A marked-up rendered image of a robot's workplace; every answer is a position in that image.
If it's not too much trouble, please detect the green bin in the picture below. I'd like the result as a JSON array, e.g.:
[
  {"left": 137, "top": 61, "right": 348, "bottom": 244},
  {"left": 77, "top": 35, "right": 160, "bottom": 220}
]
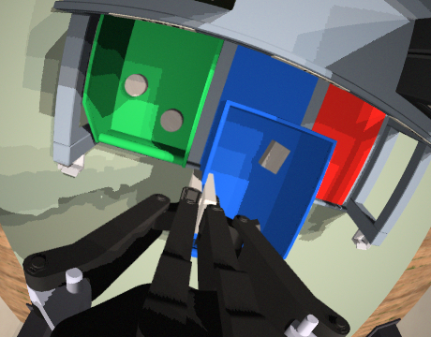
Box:
[{"left": 82, "top": 14, "right": 224, "bottom": 168}]

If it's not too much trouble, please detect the beige round disc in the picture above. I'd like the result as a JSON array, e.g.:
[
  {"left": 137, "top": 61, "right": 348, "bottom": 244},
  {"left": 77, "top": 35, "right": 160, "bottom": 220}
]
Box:
[
  {"left": 160, "top": 109, "right": 184, "bottom": 132},
  {"left": 125, "top": 74, "right": 148, "bottom": 96}
]

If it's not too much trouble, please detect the blue bin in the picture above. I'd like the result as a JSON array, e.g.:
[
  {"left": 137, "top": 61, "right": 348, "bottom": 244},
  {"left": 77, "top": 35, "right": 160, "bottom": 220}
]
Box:
[{"left": 200, "top": 100, "right": 337, "bottom": 259}]

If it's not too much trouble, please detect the olive green case with orange latches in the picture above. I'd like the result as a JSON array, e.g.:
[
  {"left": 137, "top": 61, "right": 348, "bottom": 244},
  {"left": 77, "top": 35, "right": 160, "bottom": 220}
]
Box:
[{"left": 195, "top": 0, "right": 236, "bottom": 10}]

